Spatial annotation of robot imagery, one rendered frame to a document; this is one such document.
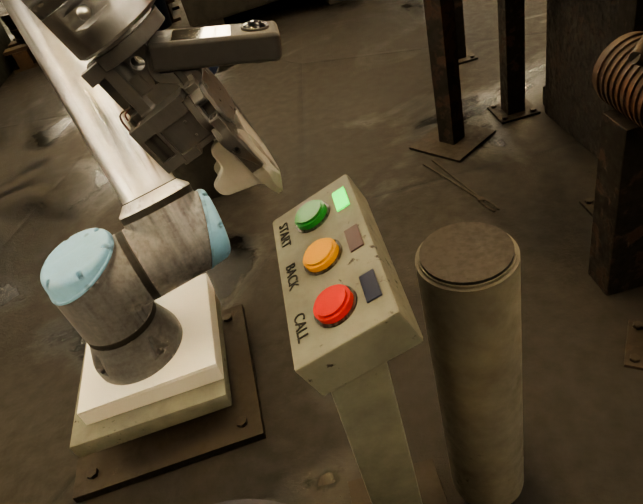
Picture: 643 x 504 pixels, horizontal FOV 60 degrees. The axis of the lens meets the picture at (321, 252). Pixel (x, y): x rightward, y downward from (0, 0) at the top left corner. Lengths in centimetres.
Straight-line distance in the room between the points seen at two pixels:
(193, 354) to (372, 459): 52
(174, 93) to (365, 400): 39
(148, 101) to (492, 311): 43
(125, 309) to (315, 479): 47
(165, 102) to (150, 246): 57
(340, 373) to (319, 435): 66
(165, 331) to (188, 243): 21
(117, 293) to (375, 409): 57
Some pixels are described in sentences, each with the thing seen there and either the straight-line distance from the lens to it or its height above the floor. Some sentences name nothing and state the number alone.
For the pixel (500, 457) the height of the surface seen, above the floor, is 16.
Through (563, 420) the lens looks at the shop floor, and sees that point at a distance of 115.
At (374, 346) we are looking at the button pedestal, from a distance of 50.
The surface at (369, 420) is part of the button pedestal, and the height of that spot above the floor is 38.
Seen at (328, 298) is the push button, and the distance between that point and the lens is 51.
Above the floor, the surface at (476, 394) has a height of 32.
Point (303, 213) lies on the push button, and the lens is 63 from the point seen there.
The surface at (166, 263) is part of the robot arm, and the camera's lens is 108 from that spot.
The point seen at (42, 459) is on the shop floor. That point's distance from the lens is 145.
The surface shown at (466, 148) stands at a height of 1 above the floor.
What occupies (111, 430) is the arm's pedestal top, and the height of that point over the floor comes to 12.
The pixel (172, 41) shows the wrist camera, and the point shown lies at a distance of 52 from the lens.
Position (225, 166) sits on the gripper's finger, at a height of 70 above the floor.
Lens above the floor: 96
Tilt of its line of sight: 38 degrees down
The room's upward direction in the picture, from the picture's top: 17 degrees counter-clockwise
